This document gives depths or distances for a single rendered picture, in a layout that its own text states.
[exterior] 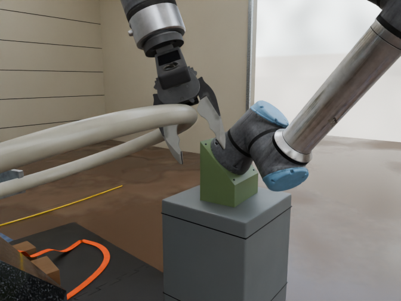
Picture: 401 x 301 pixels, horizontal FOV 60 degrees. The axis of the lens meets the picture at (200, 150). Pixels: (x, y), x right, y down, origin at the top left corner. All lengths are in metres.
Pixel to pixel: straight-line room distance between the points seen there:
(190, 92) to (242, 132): 0.74
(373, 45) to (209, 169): 0.71
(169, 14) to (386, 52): 0.60
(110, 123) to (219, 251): 0.99
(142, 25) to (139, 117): 0.22
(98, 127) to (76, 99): 7.34
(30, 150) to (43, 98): 6.99
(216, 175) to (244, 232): 0.25
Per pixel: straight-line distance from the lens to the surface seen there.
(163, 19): 0.60
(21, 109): 7.19
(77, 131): 0.40
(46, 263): 2.62
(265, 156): 1.20
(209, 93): 0.59
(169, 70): 0.52
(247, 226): 1.24
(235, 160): 1.34
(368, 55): 1.03
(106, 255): 2.86
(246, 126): 1.30
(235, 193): 1.34
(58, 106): 7.54
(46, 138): 0.40
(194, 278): 1.47
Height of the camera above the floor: 1.33
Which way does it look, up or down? 11 degrees down
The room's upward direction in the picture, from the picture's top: straight up
